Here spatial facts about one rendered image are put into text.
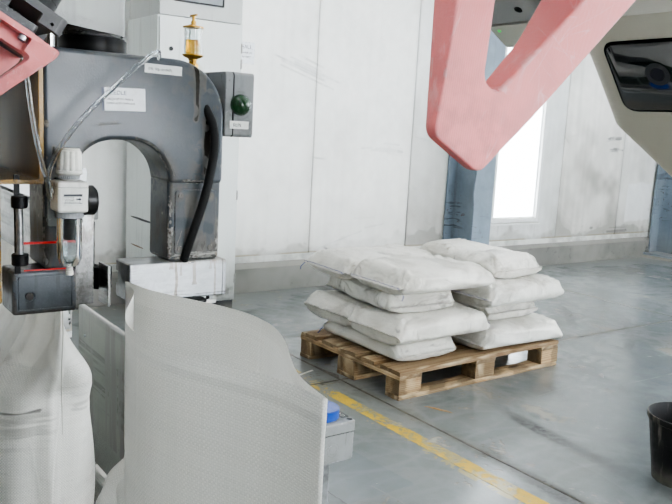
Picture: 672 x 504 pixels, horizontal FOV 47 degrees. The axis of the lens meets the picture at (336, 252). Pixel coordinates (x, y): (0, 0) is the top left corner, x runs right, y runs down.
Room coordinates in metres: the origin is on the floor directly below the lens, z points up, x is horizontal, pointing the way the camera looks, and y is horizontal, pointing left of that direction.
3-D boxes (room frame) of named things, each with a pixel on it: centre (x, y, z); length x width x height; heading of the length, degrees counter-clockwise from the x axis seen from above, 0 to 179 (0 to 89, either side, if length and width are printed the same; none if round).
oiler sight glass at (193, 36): (1.09, 0.21, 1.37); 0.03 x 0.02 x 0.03; 36
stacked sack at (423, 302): (3.96, -0.29, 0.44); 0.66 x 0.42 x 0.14; 30
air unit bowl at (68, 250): (0.93, 0.33, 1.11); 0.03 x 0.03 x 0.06
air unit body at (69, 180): (0.93, 0.32, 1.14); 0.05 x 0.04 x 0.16; 126
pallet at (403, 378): (4.16, -0.56, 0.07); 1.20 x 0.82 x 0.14; 128
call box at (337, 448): (1.08, 0.01, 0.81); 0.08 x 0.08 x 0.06; 36
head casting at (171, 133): (1.14, 0.35, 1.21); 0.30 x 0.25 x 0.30; 36
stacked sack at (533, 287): (4.19, -0.92, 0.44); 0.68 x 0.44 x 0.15; 126
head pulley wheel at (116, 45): (1.06, 0.34, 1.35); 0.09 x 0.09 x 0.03
